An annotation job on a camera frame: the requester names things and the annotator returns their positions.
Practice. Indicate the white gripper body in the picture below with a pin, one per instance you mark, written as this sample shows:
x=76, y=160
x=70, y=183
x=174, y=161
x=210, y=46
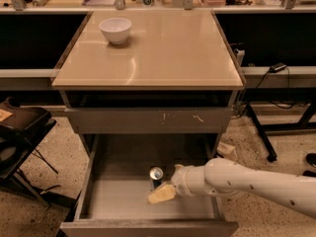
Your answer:
x=181, y=180

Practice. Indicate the redbull can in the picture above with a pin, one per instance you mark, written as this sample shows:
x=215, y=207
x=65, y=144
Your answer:
x=156, y=175

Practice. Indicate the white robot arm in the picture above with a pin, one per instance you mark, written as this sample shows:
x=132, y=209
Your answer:
x=221, y=177

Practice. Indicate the grey top drawer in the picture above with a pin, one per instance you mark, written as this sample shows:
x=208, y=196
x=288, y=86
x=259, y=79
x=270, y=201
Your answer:
x=148, y=120

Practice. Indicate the beige counter cabinet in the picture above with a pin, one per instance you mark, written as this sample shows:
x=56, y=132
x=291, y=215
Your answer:
x=173, y=58

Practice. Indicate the crumpled white cloth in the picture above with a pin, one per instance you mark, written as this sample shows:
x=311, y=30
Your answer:
x=227, y=151

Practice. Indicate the black table leg stand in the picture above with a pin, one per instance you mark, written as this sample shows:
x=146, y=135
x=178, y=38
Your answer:
x=272, y=156

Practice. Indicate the black shoe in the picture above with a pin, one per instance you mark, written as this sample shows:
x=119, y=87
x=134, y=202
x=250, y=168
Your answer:
x=311, y=159

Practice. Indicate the white power strip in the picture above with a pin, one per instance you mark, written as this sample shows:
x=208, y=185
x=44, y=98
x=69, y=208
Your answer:
x=239, y=53

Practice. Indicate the black power adapter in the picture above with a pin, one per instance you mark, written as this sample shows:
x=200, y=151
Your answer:
x=277, y=67

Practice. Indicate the white ceramic bowl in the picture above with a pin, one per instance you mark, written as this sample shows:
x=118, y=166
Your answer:
x=116, y=30

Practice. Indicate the black folding chair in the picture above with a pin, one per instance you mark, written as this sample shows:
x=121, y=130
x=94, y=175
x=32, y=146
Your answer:
x=21, y=130

